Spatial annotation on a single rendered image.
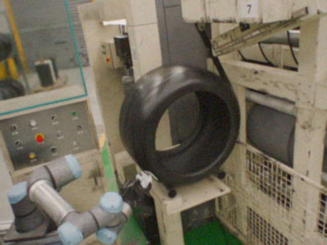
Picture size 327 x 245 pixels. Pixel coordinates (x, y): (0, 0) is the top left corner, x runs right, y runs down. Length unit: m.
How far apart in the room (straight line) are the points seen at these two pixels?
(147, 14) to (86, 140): 0.90
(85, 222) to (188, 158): 0.84
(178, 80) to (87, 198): 1.18
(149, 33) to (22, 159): 1.08
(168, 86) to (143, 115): 0.16
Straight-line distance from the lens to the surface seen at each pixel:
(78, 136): 2.01
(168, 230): 2.10
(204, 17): 1.47
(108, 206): 1.04
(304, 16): 1.21
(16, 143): 1.98
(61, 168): 1.35
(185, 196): 1.61
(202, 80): 1.32
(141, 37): 1.59
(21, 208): 1.76
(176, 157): 1.70
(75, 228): 1.02
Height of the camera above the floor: 1.75
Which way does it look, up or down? 22 degrees down
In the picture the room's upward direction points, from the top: 7 degrees counter-clockwise
